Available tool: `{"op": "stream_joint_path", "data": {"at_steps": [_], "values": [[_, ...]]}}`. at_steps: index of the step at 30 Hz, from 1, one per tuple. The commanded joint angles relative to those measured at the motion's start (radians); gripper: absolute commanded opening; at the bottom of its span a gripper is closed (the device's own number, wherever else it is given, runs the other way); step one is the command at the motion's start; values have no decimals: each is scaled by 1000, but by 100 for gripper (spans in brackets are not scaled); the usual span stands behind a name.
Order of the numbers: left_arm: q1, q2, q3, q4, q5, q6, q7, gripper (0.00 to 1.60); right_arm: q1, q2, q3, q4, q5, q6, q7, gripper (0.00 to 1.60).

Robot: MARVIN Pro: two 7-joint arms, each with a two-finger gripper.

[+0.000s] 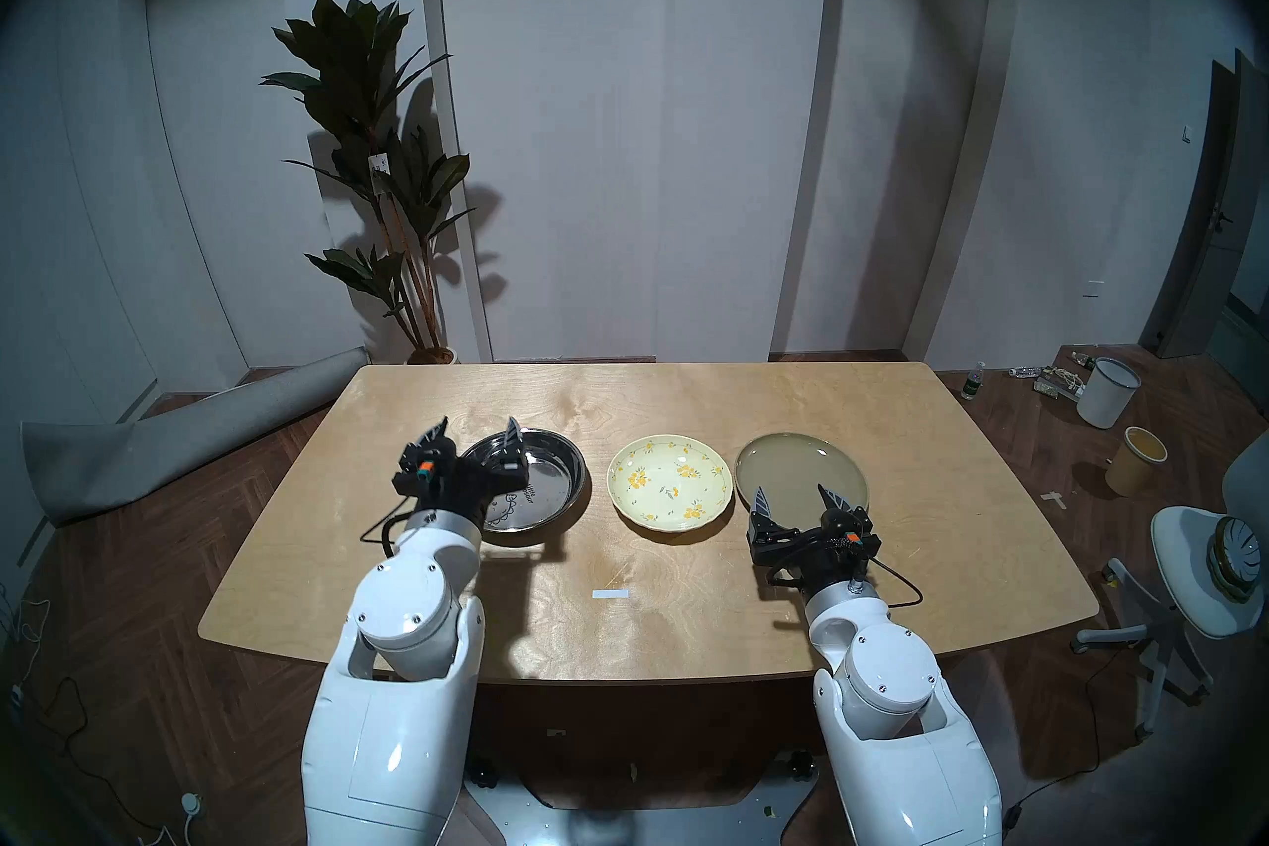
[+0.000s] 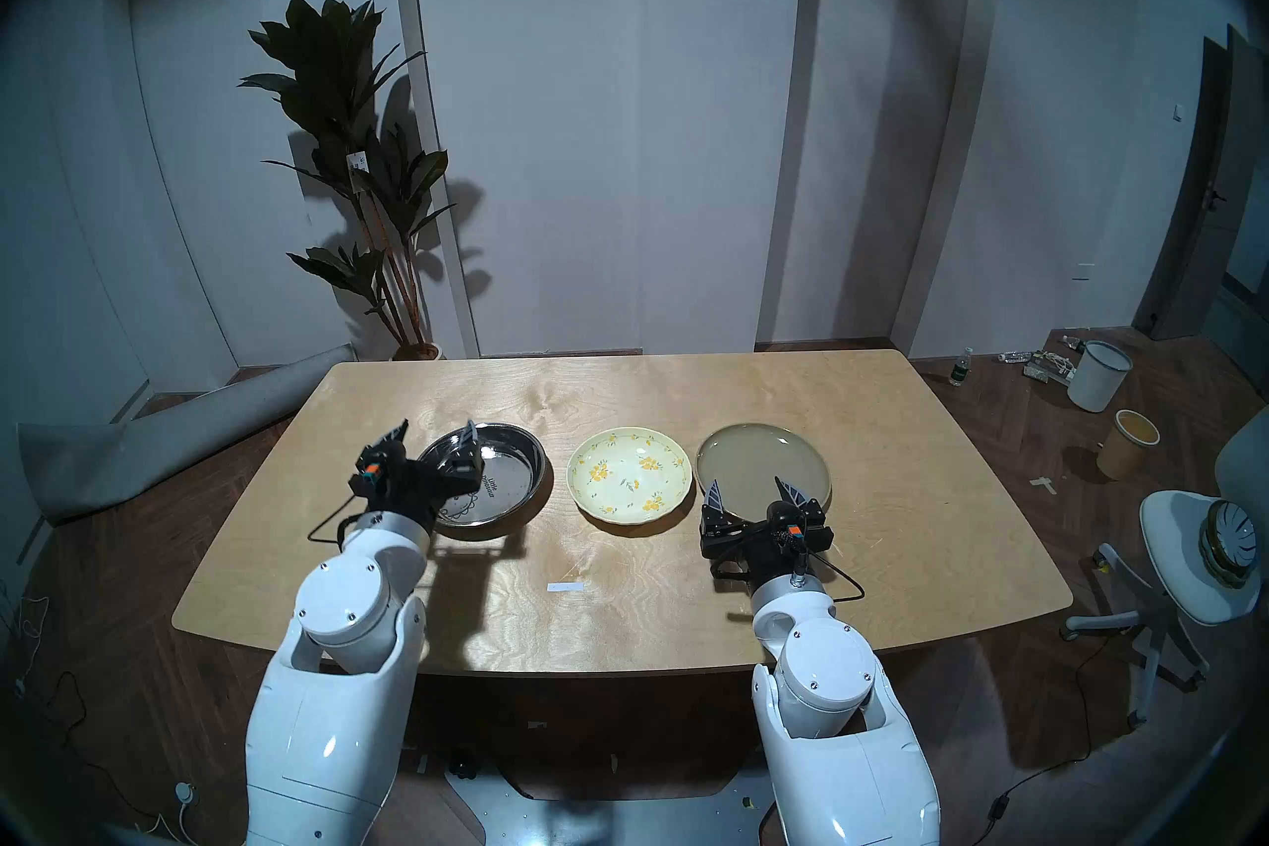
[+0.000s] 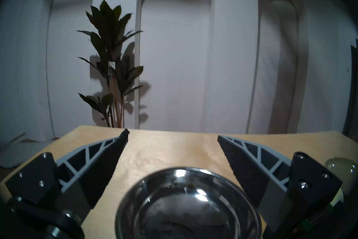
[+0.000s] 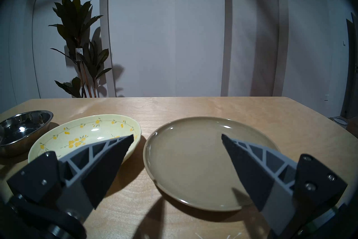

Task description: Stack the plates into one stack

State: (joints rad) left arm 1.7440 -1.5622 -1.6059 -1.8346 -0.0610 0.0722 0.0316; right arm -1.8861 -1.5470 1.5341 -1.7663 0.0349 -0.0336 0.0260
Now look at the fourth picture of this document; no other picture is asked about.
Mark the white plant label tag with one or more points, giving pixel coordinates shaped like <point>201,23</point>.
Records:
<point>79,51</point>

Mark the steel bowl with cartoon print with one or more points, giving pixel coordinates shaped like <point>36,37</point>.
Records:
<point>22,129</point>

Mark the yellow floral ceramic plate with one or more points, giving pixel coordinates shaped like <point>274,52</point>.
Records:
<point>92,126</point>

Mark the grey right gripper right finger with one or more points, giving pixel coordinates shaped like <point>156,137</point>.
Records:
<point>260,174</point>

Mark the white enamel bucket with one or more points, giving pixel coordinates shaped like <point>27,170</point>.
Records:
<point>340,121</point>

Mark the dark wooden door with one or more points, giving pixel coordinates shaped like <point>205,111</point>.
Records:
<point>351,73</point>

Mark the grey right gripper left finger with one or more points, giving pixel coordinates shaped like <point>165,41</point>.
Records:
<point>92,174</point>

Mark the tall dark green plant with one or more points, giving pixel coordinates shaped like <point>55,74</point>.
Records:
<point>75,22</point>

